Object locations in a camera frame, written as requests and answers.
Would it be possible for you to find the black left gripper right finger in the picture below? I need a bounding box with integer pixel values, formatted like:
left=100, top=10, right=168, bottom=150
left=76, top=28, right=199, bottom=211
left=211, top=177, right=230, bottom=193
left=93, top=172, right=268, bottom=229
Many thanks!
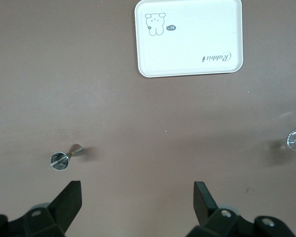
left=186, top=182, right=296, bottom=237

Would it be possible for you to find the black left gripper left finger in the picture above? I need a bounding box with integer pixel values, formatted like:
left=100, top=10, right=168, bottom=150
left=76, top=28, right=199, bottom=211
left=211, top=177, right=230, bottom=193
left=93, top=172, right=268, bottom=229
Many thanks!
left=0, top=181, right=83, bottom=237

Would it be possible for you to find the steel double jigger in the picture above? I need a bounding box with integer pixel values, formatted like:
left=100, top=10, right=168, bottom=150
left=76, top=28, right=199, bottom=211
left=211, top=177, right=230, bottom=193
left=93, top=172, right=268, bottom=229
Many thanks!
left=49, top=144, right=84, bottom=171

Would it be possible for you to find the brown table cloth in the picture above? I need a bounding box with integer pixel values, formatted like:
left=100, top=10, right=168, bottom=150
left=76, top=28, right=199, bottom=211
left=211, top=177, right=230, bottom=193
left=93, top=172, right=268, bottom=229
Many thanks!
left=0, top=0, right=296, bottom=237

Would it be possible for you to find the white rabbit print tray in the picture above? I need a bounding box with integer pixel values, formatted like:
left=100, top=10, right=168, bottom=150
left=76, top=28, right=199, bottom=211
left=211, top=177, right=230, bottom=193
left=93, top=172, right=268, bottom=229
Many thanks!
left=134, top=0, right=244, bottom=79

